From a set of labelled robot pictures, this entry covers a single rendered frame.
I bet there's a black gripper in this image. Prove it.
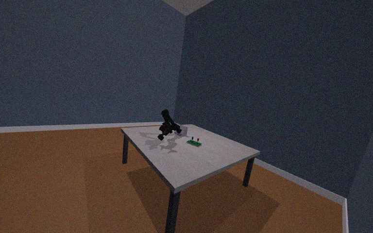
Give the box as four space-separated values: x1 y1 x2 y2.
158 125 172 141

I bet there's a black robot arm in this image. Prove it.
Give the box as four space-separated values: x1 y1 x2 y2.
159 109 182 133

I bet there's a green circuit board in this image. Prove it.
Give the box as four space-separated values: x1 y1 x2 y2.
187 137 202 146

